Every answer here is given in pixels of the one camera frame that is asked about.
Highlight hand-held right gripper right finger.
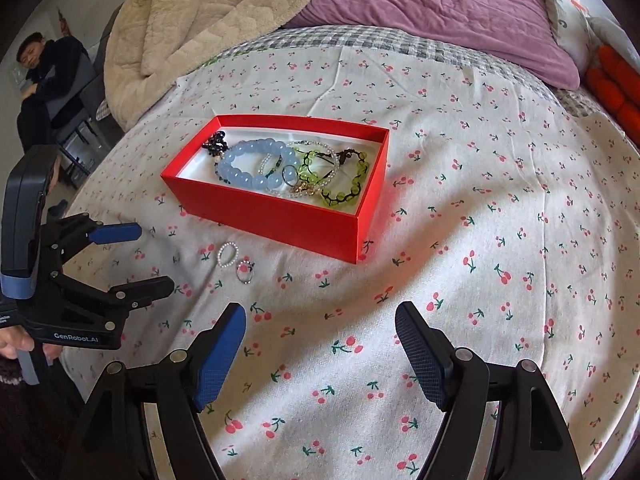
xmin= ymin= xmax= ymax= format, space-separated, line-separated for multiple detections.
xmin=395 ymin=301 xmax=583 ymax=480

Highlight person's left forearm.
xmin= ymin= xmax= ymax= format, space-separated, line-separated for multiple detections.
xmin=0 ymin=357 xmax=88 ymax=480

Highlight beige fleece blanket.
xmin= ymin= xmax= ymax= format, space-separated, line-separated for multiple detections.
xmin=102 ymin=0 xmax=361 ymax=131

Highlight green bead black cord bracelet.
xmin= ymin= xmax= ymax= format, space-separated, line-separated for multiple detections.
xmin=320 ymin=157 xmax=374 ymax=209

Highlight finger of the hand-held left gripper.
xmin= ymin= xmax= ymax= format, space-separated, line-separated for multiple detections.
xmin=42 ymin=213 xmax=142 ymax=261
xmin=57 ymin=276 xmax=176 ymax=322

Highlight small white bead bracelet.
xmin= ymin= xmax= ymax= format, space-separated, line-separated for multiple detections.
xmin=257 ymin=150 xmax=297 ymax=197

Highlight large blue bead bracelet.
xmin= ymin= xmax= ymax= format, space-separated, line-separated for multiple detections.
xmin=216 ymin=140 xmax=288 ymax=192

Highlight clear crystal bead bracelet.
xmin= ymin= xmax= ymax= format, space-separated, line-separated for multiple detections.
xmin=290 ymin=140 xmax=347 ymax=184

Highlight purple quilt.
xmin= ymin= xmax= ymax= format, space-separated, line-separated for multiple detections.
xmin=285 ymin=0 xmax=581 ymax=90

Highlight orange plush toy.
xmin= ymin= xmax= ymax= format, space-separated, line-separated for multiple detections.
xmin=585 ymin=45 xmax=640 ymax=143

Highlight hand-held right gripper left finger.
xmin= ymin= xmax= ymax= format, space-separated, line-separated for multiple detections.
xmin=60 ymin=302 xmax=247 ymax=480

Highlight cherry print bed sheet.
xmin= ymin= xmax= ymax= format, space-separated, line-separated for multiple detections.
xmin=50 ymin=42 xmax=640 ymax=480

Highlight red cardboard box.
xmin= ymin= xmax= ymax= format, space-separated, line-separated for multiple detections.
xmin=160 ymin=114 xmax=391 ymax=265

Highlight dark chair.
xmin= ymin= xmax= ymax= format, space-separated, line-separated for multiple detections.
xmin=47 ymin=52 xmax=113 ymax=188

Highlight person's left hand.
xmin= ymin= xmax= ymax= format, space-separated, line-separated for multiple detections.
xmin=0 ymin=324 xmax=62 ymax=361

